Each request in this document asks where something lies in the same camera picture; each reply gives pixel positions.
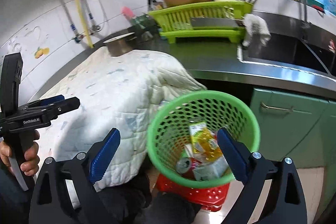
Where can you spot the pink brush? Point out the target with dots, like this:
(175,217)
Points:
(128,13)

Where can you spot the steel cleaver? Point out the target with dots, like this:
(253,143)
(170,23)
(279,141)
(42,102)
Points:
(215,23)

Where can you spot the yellow snack wrapper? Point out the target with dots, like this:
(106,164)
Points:
(205,146)

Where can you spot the green dish rack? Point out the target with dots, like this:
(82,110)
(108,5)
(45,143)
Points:
(175,21)

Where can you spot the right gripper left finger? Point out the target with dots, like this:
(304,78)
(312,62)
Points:
(51,202)

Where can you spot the green mesh waste basket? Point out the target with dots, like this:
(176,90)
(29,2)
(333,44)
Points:
(182,138)

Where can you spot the green utensil jar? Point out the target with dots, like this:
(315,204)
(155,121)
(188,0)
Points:
(145,26)

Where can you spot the red cola can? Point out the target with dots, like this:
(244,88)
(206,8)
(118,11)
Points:
(185,167)

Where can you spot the green cabinet door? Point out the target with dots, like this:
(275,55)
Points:
(284,120)

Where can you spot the white quilted cloth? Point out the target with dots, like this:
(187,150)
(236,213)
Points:
(122,92)

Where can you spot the white dish rag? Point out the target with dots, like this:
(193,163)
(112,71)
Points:
(255,26)

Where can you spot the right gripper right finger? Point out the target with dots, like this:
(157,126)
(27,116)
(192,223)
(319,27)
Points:
(285,202)

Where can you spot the metal pot with plate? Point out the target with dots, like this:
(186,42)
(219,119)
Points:
(121,44)

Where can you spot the steel sink basin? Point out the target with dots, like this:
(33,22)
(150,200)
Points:
(293,44)

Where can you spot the white milk carton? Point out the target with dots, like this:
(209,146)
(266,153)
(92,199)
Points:
(211,171)

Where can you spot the red plastic stool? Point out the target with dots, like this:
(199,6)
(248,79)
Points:
(210,199)

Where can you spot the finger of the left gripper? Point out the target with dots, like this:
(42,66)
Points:
(66,106)
(47,102)

